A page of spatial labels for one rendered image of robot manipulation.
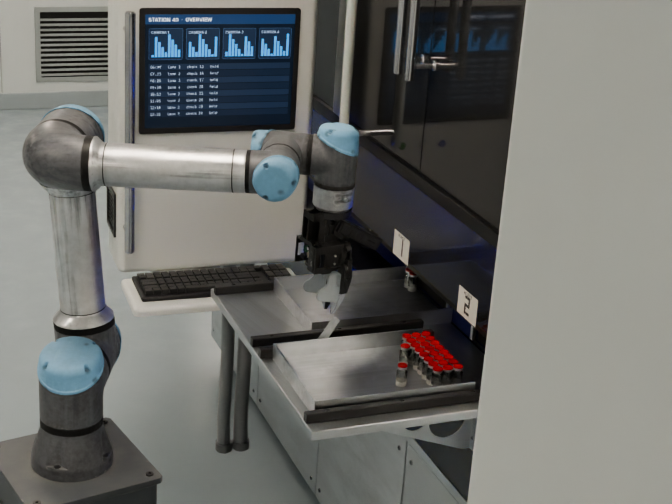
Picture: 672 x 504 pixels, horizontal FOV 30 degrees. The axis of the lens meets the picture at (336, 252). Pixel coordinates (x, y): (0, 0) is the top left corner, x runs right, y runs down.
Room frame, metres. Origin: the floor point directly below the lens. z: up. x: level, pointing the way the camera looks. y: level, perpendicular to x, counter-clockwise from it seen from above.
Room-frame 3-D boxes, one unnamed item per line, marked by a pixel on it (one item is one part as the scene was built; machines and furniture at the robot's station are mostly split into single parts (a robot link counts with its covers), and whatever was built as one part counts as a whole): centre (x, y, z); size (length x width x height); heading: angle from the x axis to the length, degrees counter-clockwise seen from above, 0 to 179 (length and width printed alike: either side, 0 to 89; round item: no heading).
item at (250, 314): (2.48, -0.07, 0.87); 0.70 x 0.48 x 0.02; 22
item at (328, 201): (2.18, 0.01, 1.30); 0.08 x 0.08 x 0.05
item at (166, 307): (2.93, 0.31, 0.79); 0.45 x 0.28 x 0.03; 110
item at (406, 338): (2.34, -0.19, 0.91); 0.18 x 0.02 x 0.05; 22
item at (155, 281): (2.90, 0.30, 0.82); 0.40 x 0.14 x 0.02; 110
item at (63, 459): (2.05, 0.47, 0.84); 0.15 x 0.15 x 0.10
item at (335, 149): (2.18, 0.01, 1.38); 0.09 x 0.08 x 0.11; 90
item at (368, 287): (2.66, -0.07, 0.90); 0.34 x 0.26 x 0.04; 112
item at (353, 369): (2.30, -0.09, 0.90); 0.34 x 0.26 x 0.04; 112
